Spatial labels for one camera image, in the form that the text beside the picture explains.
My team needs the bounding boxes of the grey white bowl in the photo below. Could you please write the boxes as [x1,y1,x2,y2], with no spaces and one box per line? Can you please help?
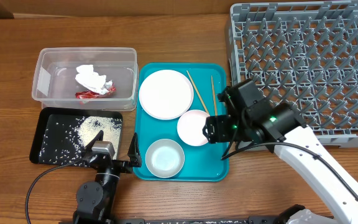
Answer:
[145,139,185,179]

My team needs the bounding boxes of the red sauce packet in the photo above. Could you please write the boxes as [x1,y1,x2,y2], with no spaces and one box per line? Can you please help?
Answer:
[75,80,116,99]

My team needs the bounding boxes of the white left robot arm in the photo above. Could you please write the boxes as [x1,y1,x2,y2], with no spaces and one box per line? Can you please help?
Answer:
[73,131,142,223]

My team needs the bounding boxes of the black plastic tray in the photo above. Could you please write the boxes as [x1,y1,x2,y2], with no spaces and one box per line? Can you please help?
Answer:
[29,107,123,166]

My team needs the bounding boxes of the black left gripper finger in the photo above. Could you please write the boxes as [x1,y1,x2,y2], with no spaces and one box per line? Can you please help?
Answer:
[84,130,104,152]
[127,133,142,167]

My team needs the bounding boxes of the spilled rice grains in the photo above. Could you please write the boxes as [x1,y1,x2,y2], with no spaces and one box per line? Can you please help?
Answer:
[37,114,122,166]

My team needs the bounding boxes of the teal serving tray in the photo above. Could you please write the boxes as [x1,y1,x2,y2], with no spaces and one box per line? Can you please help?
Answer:
[134,63,229,182]

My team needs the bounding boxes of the large white plate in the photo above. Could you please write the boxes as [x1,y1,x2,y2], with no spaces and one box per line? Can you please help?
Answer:
[139,70,194,120]

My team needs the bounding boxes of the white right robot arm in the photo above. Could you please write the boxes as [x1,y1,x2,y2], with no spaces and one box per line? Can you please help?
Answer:
[203,79,358,223]

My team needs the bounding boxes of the white napkin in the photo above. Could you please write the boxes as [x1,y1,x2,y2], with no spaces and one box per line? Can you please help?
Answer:
[75,65,108,93]

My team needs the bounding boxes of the grey dish rack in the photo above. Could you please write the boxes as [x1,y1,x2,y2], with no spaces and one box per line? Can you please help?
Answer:
[226,1,358,148]

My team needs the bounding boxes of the clear plastic bin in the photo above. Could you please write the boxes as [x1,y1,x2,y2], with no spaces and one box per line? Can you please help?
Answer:
[32,47,139,111]

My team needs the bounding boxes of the pink white bowl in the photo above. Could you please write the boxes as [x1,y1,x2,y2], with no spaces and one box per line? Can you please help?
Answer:
[177,110,209,146]

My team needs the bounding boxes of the wooden chopstick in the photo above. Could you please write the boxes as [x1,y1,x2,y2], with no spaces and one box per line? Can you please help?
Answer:
[186,70,209,115]
[211,76,218,116]

